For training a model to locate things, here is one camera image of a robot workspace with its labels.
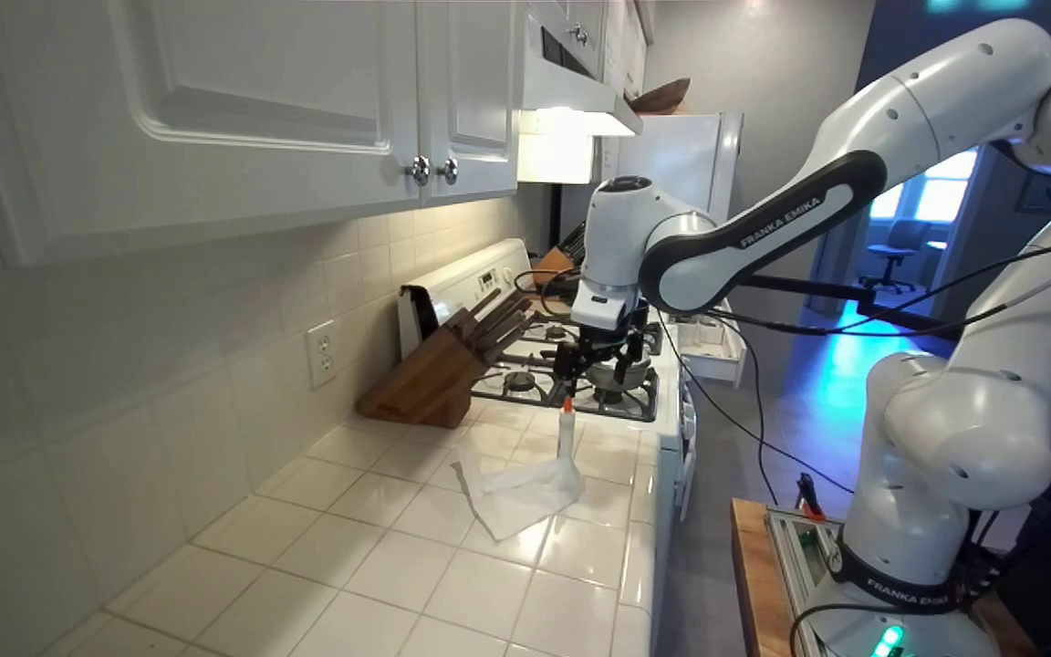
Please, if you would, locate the wooden knife block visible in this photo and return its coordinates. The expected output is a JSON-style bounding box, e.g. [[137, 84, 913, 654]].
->
[[354, 286, 541, 432]]

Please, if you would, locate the silver pot with lid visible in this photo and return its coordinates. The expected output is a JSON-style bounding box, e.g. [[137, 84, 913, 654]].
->
[[579, 353, 658, 402]]

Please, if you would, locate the bright window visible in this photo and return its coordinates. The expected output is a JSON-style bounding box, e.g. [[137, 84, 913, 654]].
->
[[868, 149, 979, 228]]

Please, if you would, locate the white paper towel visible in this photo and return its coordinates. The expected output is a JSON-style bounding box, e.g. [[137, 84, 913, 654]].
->
[[449, 453, 588, 545]]

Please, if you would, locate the white wall outlet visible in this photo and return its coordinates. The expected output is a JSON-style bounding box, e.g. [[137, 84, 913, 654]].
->
[[304, 313, 344, 395]]

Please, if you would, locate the white cabinet above hood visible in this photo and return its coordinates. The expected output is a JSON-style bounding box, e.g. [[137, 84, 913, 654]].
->
[[526, 0, 658, 122]]

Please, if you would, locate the aluminium base plate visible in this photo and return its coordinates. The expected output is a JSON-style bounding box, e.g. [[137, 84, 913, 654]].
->
[[762, 503, 1003, 657]]

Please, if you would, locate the brown basket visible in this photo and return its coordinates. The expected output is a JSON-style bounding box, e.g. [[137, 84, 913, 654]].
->
[[625, 75, 697, 122]]

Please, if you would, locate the black camera cable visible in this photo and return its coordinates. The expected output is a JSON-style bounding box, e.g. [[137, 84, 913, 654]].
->
[[649, 230, 1051, 343]]

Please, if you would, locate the red black clamp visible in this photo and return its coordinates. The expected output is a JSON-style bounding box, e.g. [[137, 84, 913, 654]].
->
[[797, 472, 829, 522]]

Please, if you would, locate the white upper kitchen cabinet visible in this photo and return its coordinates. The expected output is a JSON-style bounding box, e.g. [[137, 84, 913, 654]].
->
[[0, 0, 526, 270]]

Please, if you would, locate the wooden cutting board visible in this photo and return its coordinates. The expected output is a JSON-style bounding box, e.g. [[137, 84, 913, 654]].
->
[[534, 247, 579, 295]]

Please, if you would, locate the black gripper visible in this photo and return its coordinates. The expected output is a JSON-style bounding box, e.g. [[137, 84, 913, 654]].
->
[[550, 313, 654, 407]]

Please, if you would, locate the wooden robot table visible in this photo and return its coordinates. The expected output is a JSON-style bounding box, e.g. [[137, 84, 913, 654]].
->
[[727, 497, 1039, 657]]

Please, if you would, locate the white range hood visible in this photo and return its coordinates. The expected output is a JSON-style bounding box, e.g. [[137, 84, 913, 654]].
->
[[511, 11, 646, 188]]

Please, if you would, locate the white gas stove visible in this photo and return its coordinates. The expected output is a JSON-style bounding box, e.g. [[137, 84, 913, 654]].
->
[[395, 233, 699, 577]]

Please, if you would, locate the black camera boom rod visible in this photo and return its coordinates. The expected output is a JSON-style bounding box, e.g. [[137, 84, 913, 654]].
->
[[737, 270, 991, 343]]

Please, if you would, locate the white plastic bin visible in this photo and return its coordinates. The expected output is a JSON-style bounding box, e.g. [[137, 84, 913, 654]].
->
[[674, 308, 750, 387]]

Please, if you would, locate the thin black floor cable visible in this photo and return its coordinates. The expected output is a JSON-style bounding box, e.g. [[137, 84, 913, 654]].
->
[[682, 360, 861, 500]]

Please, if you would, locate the dark office chair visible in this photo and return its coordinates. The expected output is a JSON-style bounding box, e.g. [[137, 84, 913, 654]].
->
[[861, 218, 957, 291]]

